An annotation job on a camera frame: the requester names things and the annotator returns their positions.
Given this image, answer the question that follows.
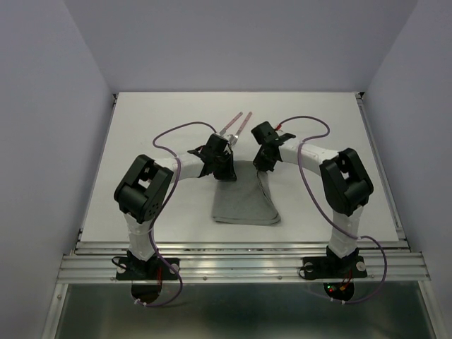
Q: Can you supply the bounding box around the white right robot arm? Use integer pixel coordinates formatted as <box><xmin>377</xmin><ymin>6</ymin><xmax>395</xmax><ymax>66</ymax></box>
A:
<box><xmin>251</xmin><ymin>121</ymin><xmax>374</xmax><ymax>275</ymax></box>

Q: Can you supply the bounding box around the aluminium mounting rail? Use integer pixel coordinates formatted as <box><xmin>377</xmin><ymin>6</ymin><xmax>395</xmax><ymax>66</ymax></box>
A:
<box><xmin>57</xmin><ymin>239</ymin><xmax>430</xmax><ymax>284</ymax></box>

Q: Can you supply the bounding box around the grey cloth napkin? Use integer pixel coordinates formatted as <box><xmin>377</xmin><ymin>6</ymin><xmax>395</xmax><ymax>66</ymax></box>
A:
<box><xmin>211</xmin><ymin>160</ymin><xmax>281</xmax><ymax>226</ymax></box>

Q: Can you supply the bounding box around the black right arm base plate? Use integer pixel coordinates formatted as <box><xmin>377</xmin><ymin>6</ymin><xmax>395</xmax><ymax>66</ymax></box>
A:
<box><xmin>298</xmin><ymin>256</ymin><xmax>367</xmax><ymax>280</ymax></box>

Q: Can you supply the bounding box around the pink handled fork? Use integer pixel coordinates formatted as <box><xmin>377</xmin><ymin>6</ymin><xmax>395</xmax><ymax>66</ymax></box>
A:
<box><xmin>229</xmin><ymin>112</ymin><xmax>253</xmax><ymax>148</ymax></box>

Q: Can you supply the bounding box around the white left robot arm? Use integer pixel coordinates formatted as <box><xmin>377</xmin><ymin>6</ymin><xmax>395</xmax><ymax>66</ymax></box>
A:
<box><xmin>114</xmin><ymin>133</ymin><xmax>237</xmax><ymax>278</ymax></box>

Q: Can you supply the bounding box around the pink handled knife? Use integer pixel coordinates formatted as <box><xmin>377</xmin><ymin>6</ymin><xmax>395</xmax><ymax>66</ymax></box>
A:
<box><xmin>218</xmin><ymin>112</ymin><xmax>243</xmax><ymax>136</ymax></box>

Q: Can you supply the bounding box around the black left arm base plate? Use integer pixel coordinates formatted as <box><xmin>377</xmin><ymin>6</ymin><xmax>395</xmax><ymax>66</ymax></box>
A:
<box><xmin>112</xmin><ymin>256</ymin><xmax>178</xmax><ymax>281</ymax></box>

